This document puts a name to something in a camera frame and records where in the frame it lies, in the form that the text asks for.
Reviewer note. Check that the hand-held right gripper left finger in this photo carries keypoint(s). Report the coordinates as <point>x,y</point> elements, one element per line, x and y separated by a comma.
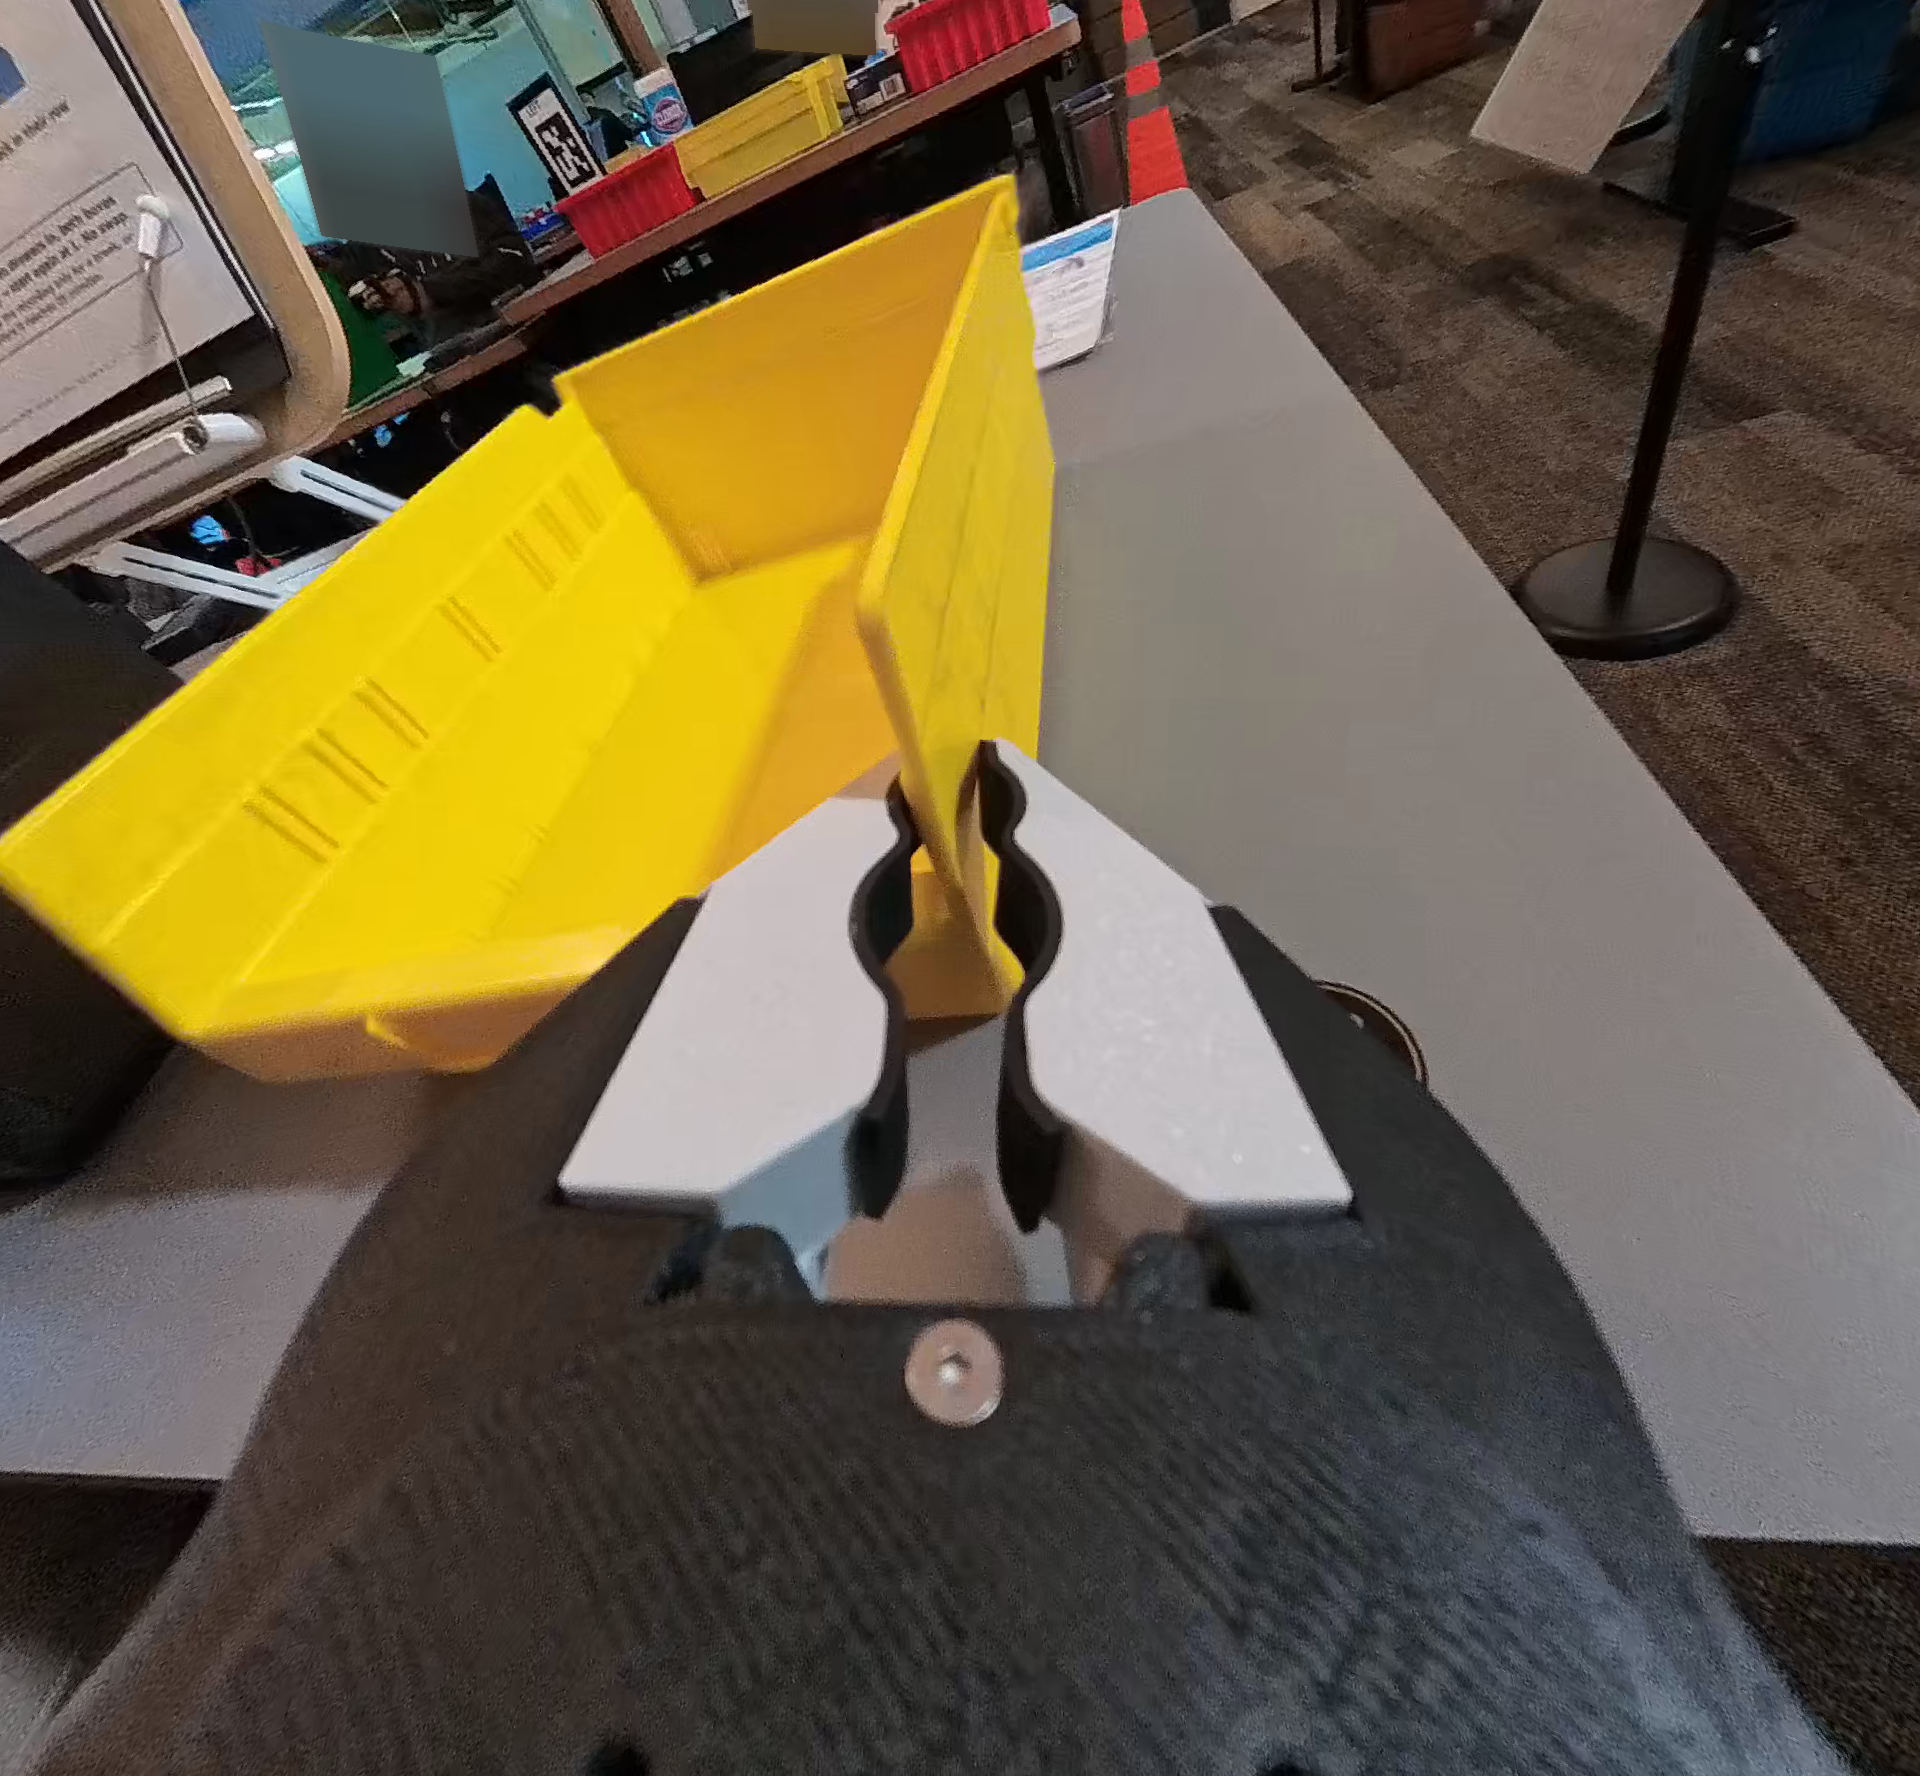
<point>736,1057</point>

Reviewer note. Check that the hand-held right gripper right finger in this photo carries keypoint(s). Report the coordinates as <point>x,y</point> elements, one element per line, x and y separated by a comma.
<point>1185,1057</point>

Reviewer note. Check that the yellow plastic bin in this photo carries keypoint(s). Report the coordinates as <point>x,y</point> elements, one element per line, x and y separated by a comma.
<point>758,125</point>
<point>452,755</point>

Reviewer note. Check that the black drawer cabinet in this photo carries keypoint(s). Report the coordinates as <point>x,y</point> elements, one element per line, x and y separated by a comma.
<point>60,831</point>

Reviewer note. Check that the black round desk grommet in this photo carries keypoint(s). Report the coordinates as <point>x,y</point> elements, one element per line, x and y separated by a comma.
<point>1388,1033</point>

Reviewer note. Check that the grey desk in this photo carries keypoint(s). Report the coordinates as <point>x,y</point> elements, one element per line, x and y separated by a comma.
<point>1349,681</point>

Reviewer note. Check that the white metal stand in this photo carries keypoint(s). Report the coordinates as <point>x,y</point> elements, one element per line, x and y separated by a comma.
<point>339,486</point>

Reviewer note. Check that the printed paper sheet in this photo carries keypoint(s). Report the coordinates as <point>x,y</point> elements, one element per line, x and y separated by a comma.
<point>1073,292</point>

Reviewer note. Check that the red plastic bin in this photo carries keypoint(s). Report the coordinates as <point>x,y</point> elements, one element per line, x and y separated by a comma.
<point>968,13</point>
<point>632,200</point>

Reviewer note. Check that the grey waste bin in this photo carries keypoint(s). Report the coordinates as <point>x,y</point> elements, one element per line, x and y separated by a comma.
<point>1091,148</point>

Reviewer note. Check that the orange traffic cone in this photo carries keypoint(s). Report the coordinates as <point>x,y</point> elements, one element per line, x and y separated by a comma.
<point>1147,141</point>

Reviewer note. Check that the marker tag sign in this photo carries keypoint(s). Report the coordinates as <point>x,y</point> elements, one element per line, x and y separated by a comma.
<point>557,141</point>

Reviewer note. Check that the long wooden table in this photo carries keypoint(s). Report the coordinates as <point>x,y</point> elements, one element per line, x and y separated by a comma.
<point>870,133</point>

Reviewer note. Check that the wipes canister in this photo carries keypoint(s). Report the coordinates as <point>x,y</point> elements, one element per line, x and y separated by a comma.
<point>660,108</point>

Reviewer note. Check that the brown bag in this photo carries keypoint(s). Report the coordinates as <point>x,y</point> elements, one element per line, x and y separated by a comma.
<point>1418,30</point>

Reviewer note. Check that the grey flat panel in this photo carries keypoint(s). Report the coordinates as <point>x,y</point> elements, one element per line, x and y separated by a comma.
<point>1598,36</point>

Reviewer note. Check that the instruction poster board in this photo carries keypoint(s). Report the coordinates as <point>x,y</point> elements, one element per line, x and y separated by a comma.
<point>90,156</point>

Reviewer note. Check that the blue storage tub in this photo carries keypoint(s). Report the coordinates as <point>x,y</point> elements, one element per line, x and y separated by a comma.
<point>1831,36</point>

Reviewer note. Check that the black stanchion post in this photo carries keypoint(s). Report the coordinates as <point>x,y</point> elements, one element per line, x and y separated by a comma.
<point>1627,598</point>

